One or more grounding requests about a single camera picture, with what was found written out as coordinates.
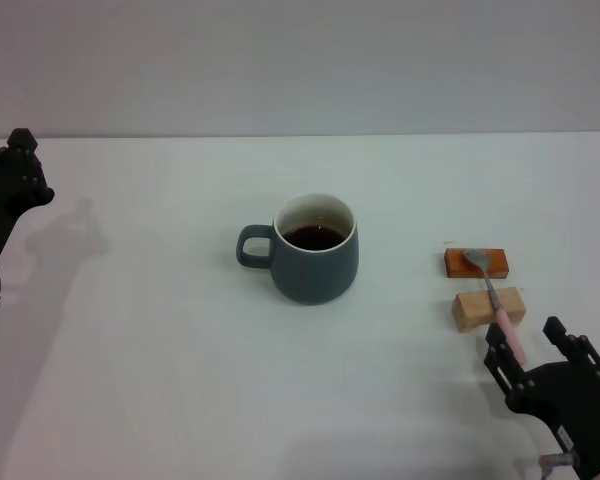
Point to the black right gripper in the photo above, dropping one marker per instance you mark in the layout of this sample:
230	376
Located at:
570	400

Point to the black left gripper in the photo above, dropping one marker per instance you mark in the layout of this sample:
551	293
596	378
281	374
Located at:
0	200

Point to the grey ceramic mug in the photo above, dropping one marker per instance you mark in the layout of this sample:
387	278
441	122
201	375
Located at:
315	277

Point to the light wooden spoon rest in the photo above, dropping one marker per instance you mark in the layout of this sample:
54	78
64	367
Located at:
472	310

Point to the brown wooden block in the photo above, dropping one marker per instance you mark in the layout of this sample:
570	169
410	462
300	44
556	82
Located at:
455	265

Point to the dark coffee liquid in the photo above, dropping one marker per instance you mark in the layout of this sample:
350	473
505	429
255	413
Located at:
315	237

